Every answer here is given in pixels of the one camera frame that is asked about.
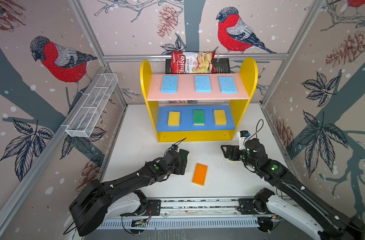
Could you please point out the pink upper shelf board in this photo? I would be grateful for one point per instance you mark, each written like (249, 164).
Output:
(186, 89)

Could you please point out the green sponge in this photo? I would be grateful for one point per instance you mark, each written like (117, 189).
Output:
(198, 118)

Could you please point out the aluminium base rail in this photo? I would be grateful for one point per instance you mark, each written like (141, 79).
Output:
(207, 213)

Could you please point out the yellow sponge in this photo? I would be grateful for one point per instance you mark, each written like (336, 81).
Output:
(220, 118)
(173, 119)

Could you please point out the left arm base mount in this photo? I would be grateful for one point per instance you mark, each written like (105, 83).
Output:
(146, 207)

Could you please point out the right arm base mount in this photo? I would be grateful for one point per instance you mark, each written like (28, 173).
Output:
(256, 205)

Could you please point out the red cassava chips bag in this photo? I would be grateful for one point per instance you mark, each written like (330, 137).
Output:
(192, 62)

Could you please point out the yellow shelf unit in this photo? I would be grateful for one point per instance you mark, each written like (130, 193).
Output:
(249, 75)

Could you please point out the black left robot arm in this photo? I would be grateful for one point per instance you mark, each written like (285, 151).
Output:
(98, 201)

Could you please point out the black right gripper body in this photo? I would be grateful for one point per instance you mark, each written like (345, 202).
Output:
(236, 155)

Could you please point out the light blue sponge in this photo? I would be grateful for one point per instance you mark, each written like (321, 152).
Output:
(202, 84)
(169, 84)
(227, 85)

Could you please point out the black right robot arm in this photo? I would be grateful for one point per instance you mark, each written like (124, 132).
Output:
(312, 215)

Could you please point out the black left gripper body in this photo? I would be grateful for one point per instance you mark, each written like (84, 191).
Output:
(178, 168)

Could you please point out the white mesh wall tray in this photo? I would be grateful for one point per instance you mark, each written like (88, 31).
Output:
(88, 114)

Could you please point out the orange sponge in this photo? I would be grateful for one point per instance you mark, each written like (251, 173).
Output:
(200, 174)

